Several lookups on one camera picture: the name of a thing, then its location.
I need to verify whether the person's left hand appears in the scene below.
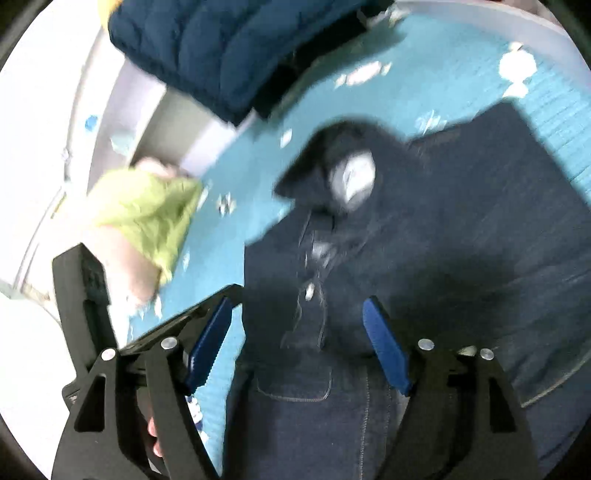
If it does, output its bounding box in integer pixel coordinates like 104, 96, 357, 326
147, 413, 167, 457

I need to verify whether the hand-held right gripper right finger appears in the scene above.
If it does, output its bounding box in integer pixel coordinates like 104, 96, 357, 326
362, 295, 541, 480

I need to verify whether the black garment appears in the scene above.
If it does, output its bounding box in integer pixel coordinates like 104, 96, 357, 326
252, 9, 402, 121

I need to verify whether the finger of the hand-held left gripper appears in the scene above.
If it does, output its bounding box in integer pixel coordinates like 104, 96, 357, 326
120, 283, 245, 361

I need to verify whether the person in green shirt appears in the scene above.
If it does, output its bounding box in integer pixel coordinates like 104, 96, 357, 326
85, 157, 204, 315

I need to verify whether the white shelf unit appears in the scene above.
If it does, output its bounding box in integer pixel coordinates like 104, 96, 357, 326
0, 28, 185, 301

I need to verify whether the dark denim jacket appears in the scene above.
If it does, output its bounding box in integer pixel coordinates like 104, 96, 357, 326
222, 99, 591, 480

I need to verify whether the teal candy print bedspread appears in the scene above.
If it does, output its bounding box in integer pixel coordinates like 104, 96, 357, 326
124, 14, 591, 467

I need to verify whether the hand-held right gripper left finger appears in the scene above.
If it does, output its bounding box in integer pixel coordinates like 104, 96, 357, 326
51, 295, 234, 480

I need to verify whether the navy puffer jacket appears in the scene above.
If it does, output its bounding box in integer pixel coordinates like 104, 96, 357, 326
107, 0, 398, 126

